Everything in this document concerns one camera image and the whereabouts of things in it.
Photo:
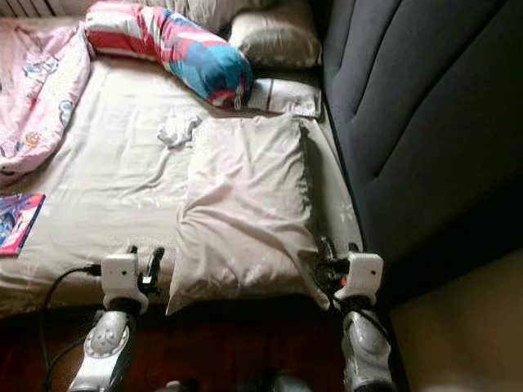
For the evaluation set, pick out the large beige pillow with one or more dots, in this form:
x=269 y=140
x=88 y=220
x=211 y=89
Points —
x=245 y=204

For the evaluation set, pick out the colourful comic book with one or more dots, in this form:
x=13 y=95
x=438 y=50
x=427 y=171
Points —
x=20 y=222

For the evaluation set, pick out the pink cartoon print blanket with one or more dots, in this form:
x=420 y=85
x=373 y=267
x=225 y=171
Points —
x=41 y=98

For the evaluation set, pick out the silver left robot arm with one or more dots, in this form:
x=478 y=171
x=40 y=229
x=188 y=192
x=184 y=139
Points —
x=106 y=347

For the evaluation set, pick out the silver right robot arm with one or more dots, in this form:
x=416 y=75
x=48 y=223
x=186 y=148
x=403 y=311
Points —
x=364 y=351

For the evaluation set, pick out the beige patterned bed sheet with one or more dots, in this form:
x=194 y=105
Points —
x=114 y=188

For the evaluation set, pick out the robot left leg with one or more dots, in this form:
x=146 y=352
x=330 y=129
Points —
x=184 y=387

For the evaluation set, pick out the crumpled white cloth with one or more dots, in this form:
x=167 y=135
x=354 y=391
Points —
x=178 y=131

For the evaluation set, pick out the dark grey sofa back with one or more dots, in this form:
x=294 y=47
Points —
x=425 y=122

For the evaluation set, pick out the red white blue bolster pillow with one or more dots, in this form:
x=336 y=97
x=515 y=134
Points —
x=188 y=57

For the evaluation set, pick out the white radiator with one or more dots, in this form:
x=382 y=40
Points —
x=41 y=6

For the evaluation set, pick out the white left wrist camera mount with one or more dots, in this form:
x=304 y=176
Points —
x=118 y=278

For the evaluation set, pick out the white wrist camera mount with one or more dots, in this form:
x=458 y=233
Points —
x=118 y=278
x=364 y=278

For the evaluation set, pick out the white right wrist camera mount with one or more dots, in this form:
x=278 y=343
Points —
x=364 y=278

